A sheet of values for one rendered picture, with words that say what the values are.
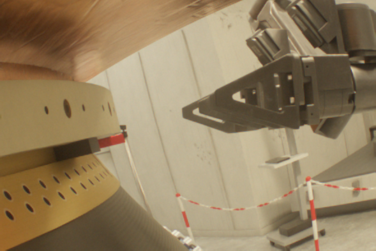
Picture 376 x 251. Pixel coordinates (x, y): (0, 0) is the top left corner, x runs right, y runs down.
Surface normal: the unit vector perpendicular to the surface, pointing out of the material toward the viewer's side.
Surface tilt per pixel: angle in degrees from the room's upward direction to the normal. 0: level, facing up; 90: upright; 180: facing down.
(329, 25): 90
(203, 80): 90
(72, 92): 90
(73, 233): 62
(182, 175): 90
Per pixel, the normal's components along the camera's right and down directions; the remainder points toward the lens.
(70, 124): 0.95, -0.26
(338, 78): 0.02, -0.04
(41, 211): 0.70, -0.69
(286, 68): -0.34, 0.00
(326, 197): -0.78, 0.19
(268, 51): 0.22, -0.08
